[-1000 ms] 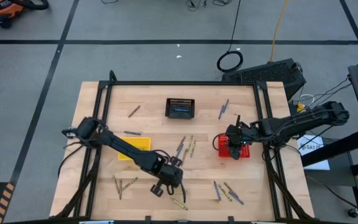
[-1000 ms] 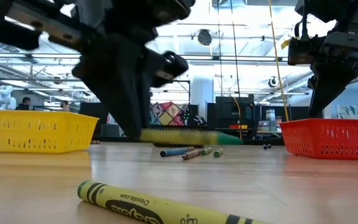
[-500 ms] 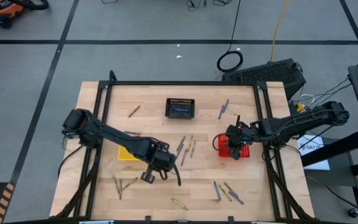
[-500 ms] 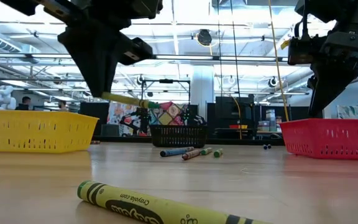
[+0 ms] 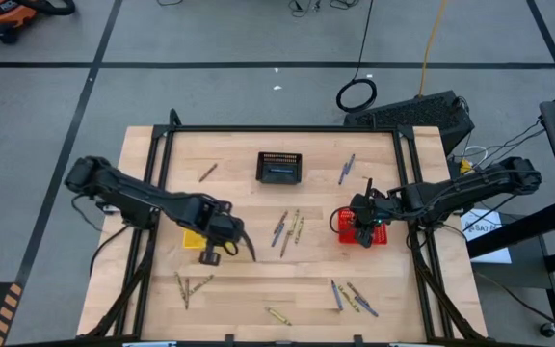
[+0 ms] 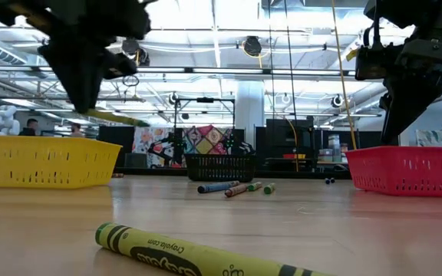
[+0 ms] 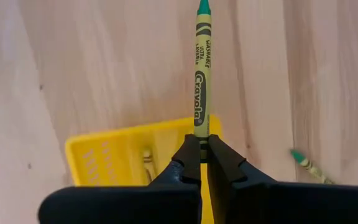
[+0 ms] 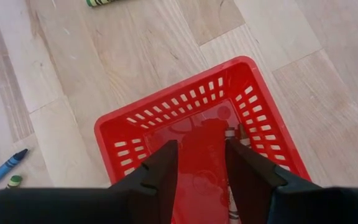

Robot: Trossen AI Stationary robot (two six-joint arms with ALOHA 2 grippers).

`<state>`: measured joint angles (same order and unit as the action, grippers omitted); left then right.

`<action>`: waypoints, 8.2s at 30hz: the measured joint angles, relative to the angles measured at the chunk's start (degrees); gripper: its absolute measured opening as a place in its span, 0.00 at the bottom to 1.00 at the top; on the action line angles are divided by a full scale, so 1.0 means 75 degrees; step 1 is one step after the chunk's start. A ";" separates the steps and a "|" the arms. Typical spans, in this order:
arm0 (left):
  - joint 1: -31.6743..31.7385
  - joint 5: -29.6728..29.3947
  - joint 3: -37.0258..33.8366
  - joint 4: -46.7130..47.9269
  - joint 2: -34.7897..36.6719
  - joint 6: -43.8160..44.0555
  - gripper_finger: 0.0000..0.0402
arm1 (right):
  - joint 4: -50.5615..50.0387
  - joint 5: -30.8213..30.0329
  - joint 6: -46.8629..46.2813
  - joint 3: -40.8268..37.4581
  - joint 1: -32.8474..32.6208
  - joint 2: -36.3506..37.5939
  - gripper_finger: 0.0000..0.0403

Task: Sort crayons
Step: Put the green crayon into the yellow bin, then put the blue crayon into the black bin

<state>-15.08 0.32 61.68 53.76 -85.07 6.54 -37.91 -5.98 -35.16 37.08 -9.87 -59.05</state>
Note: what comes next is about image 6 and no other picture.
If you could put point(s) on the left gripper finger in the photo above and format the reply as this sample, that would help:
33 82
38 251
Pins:
81 86

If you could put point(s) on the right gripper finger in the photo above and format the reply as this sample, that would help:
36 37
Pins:
409 107

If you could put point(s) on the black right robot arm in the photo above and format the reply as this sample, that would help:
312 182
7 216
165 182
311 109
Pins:
428 15

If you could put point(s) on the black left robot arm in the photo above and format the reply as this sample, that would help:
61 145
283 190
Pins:
33 15

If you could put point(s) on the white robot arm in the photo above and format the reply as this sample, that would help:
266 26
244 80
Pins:
4 122

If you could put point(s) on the person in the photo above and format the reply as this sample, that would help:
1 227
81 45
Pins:
31 126
77 130

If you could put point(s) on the black partition panel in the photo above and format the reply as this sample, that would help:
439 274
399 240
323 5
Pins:
363 140
115 145

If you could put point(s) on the red plastic basket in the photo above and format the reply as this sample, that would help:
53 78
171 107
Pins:
409 172

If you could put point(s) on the floral patterned cloth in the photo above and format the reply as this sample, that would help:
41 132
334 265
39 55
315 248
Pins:
142 140

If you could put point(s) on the stacked storage boxes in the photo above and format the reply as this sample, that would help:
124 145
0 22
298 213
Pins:
334 147

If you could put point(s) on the yellow plastic basket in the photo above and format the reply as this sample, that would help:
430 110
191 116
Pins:
44 165

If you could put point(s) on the red and yellow box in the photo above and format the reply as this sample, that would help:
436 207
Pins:
290 156

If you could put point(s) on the black cabinet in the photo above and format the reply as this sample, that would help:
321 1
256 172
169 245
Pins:
278 138

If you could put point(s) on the colourful patchwork quilt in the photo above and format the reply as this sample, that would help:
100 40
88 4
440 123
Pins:
209 140

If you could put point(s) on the ceiling light bar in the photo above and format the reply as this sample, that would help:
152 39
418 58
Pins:
225 70

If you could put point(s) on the white column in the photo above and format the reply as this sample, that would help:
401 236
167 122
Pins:
249 111

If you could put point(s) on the black plastic basket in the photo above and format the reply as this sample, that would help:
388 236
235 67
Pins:
221 168

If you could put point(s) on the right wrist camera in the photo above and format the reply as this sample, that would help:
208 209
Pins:
378 63

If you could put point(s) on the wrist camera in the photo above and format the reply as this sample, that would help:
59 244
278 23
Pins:
129 19
378 63

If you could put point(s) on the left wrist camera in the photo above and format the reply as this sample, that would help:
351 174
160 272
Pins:
129 19

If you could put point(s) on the black aluminium table frame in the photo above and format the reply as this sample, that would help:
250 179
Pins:
159 172

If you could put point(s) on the black metal frame stand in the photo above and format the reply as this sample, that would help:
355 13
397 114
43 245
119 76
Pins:
205 99

